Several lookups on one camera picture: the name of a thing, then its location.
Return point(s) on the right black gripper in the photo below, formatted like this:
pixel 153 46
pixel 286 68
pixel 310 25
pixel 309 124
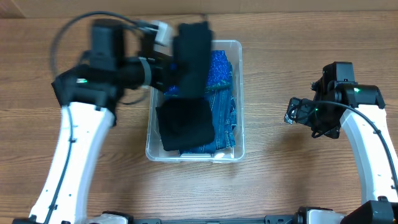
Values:
pixel 305 119

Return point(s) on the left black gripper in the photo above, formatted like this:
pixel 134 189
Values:
pixel 165 71

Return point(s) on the small black cloth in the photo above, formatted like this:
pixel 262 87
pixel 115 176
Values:
pixel 192 54

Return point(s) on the square black cloth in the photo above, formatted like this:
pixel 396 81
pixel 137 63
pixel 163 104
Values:
pixel 185 123

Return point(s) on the sparkly blue cloth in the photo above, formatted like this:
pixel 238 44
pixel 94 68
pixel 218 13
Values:
pixel 220 75

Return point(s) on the blue denim jeans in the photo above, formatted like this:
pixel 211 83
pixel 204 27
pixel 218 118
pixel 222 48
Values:
pixel 223 109

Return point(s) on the clear plastic storage bin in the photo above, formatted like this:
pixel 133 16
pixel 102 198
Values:
pixel 154 148

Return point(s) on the long black cloth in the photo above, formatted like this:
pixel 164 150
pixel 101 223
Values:
pixel 58 86

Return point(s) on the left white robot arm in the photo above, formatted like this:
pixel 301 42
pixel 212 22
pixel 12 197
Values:
pixel 122 56

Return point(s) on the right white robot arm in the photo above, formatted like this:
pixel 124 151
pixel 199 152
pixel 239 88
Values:
pixel 342 104

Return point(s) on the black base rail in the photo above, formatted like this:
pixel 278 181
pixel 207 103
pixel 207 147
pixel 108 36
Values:
pixel 268 219

